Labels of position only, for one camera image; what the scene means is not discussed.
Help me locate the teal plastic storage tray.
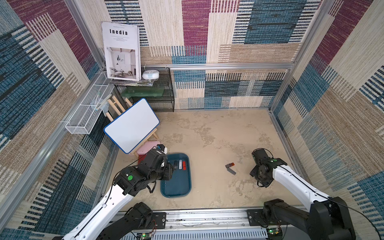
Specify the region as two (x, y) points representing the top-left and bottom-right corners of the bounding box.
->
(161, 153), (192, 198)

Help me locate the Inedia magazine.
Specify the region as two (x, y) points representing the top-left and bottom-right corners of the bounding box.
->
(102, 22), (142, 82)

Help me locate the pink plastic box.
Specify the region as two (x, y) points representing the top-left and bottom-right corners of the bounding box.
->
(136, 141), (161, 156)

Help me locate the grey usb flash drive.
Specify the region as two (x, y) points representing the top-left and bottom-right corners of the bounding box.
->
(227, 168), (236, 176)

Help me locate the wooden easel stand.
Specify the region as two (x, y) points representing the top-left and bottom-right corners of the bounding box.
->
(104, 95), (160, 157)

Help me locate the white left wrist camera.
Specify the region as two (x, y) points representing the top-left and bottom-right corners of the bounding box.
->
(157, 144), (168, 154)

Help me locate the white round device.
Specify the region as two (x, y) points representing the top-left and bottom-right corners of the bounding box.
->
(142, 70), (160, 80)

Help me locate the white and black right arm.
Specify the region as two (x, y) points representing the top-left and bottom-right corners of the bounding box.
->
(247, 148), (356, 240)

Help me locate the white wire basket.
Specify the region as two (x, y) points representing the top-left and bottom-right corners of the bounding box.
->
(65, 85), (114, 135)

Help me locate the green board on shelf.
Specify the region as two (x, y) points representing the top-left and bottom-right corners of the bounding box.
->
(121, 87), (164, 98)

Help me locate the black wire mesh shelf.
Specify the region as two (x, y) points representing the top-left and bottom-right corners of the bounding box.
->
(111, 68), (175, 112)

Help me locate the white board with blue edge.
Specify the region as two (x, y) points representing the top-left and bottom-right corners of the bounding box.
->
(103, 97), (161, 155)

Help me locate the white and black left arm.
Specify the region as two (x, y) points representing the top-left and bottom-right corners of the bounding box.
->
(58, 144), (174, 240)

